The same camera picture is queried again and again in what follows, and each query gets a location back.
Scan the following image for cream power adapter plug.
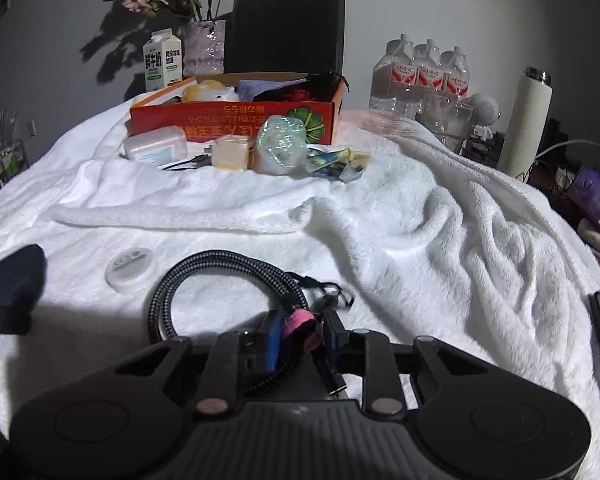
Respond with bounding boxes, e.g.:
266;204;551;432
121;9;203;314
211;134;254;171

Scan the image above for white round speaker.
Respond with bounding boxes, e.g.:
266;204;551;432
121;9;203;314
468;92;501;141

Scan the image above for black paper shopping bag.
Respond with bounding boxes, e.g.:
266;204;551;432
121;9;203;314
224;0;346;74

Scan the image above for pack of water bottles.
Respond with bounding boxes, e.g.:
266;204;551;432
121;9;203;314
368;34;470;118

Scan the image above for blue yellow snack packets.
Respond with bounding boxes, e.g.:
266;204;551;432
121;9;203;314
304;148;370;183

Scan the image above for white fluffy blanket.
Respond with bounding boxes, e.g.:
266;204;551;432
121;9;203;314
0;104;600;479

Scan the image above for clear glass measuring cup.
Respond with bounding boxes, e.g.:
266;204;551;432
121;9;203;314
420;93;475;153

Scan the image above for yellow white plush toy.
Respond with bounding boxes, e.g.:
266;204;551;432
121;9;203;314
181;79;239;102

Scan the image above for dark navy pouch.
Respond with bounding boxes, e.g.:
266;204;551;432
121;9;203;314
0;244;47;336

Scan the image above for iridescent wrapped ball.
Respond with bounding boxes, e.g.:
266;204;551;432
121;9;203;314
254;115;308;176

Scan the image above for white thermos bottle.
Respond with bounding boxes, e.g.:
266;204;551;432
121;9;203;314
498;66;553;182

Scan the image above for black braided cable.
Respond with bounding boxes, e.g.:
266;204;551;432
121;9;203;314
147;249;357;401

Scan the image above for round translucent lid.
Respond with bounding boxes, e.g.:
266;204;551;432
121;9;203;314
105;247;157;294

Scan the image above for white milk carton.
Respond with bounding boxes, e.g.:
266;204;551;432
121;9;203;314
143;28;183;92

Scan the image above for lilac glass vase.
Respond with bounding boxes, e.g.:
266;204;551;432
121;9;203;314
180;20;226;78

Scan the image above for red fabric rose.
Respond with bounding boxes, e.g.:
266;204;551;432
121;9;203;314
285;87;313;102

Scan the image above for white charging cable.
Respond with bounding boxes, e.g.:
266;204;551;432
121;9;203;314
517;138;600;183

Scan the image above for purple package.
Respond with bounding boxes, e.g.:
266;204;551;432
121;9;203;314
567;168;600;220

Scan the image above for light blue knitted cloth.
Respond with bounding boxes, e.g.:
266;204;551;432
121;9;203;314
236;78;306;102

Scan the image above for red orange cardboard box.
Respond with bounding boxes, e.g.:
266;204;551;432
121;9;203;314
130;73;349;145

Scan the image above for translucent white plastic case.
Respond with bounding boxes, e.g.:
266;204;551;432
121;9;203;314
123;126;188;166

